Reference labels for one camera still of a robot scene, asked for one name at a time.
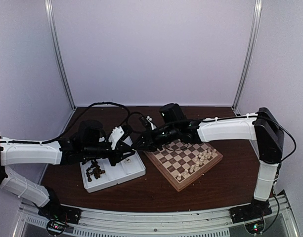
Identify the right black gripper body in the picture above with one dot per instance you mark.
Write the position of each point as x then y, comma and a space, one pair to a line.
155, 142

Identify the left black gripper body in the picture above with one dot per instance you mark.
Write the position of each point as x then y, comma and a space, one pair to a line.
113, 159

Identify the light chess queen piece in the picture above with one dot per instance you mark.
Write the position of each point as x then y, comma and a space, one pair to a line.
191, 170

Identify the light chess pawn piece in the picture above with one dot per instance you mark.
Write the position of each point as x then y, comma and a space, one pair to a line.
214, 153

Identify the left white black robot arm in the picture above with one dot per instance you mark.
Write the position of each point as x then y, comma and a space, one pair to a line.
89, 142

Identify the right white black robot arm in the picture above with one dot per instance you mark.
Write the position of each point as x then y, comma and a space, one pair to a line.
260, 126

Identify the pile of dark chess pieces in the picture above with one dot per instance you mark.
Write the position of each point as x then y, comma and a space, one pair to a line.
94, 170

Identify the wooden chess board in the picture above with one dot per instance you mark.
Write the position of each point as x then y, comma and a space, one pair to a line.
177, 156

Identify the left controller board with LEDs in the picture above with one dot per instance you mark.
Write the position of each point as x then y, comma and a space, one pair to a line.
55, 228

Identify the controller board with leds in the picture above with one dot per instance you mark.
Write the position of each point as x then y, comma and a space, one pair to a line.
55, 228
255, 228

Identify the right controller board with LEDs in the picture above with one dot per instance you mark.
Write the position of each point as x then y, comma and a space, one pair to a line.
255, 228

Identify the white plastic compartment tray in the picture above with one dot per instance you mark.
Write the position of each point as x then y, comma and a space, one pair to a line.
114, 175

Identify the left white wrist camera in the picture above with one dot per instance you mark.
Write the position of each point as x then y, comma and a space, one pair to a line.
116, 135

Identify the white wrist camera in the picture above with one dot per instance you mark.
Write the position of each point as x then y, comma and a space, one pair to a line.
147, 122
116, 135

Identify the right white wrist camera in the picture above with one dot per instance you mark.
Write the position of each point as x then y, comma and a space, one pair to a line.
147, 122

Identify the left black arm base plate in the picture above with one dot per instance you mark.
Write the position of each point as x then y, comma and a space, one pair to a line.
65, 214

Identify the right aluminium frame post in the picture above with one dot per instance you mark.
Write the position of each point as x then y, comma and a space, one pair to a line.
255, 25

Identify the aluminium frame post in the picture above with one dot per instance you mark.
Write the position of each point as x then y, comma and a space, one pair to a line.
255, 25
57, 51

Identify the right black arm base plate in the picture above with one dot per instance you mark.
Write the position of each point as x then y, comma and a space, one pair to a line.
248, 212

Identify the front aluminium frame rail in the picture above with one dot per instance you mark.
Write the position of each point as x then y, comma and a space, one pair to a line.
204, 223

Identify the left aluminium frame post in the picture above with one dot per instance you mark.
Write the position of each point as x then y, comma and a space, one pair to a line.
57, 51

